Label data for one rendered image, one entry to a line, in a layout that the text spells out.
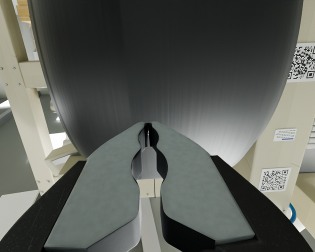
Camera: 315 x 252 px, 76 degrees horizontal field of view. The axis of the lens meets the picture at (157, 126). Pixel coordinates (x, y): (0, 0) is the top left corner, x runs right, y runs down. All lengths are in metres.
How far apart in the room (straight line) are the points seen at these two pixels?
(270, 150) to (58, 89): 0.47
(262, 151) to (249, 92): 0.33
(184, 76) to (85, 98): 0.10
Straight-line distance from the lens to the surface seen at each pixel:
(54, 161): 1.04
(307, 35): 0.51
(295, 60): 0.50
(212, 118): 0.24
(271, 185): 0.62
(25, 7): 2.98
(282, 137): 0.55
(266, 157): 0.56
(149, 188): 0.88
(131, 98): 0.21
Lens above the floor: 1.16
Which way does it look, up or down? 24 degrees up
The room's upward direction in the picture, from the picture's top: 178 degrees clockwise
